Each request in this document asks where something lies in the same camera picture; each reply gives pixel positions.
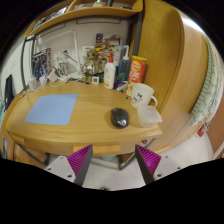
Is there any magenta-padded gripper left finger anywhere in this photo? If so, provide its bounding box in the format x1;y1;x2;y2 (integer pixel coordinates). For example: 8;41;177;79
44;144;94;187

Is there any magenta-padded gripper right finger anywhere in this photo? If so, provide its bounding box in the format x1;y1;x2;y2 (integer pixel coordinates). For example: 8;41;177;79
134;144;183;185

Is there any black computer mouse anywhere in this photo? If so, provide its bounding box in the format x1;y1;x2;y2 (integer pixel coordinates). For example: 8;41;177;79
110;107;130;129

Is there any light blue mouse pad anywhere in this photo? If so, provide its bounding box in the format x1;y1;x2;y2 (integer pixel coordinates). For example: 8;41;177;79
25;93;79;127

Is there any clear plastic food container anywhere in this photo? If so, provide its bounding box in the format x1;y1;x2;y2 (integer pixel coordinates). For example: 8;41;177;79
136;105;163;129

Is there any white mug with face print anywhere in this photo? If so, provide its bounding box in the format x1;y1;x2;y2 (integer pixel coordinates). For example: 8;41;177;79
130;82;159;109

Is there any clear glass jar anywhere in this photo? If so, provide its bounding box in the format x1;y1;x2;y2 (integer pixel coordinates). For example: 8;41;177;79
28;77;38;91

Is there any black bag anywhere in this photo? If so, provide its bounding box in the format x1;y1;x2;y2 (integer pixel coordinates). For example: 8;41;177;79
3;74;15;111

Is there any white power adapter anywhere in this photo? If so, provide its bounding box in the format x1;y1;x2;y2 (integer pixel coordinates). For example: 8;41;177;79
46;68;60;84

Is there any blue red small pack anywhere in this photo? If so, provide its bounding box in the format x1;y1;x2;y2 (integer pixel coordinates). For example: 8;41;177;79
114;80;129;92

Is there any metal cup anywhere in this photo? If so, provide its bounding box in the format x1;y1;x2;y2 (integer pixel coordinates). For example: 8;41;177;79
59;61;69;76

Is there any red chip canister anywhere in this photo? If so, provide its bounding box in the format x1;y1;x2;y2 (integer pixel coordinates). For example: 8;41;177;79
125;55;148;98

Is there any brown tree figure toy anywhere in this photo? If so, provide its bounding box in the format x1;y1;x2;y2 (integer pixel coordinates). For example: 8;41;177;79
81;59;98;84

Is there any dark blue model kit box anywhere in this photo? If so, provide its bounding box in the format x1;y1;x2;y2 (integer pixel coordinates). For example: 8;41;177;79
32;47;53;80

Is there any white bottle with red cap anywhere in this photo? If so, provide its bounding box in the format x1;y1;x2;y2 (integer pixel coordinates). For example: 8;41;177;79
103;53;117;90

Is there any curved wooden cabinet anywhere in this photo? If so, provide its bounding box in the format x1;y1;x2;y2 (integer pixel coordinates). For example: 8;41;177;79
134;0;216;149

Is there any golden robot model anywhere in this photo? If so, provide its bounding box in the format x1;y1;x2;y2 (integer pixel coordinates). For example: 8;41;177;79
86;46;112;75

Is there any white desk lamp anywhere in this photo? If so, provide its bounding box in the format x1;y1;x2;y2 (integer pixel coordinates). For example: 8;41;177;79
34;29;84;81

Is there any colourful figure box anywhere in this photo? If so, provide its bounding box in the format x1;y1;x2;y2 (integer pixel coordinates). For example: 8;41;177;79
95;33;121;48

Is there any wooden shelf unit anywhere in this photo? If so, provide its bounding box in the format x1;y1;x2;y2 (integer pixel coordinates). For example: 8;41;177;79
24;0;144;38

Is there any white wall socket plate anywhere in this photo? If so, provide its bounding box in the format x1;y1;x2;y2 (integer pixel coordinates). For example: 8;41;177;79
53;49;73;63

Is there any white wall box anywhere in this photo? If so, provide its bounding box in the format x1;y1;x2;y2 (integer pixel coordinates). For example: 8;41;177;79
81;45;95;61

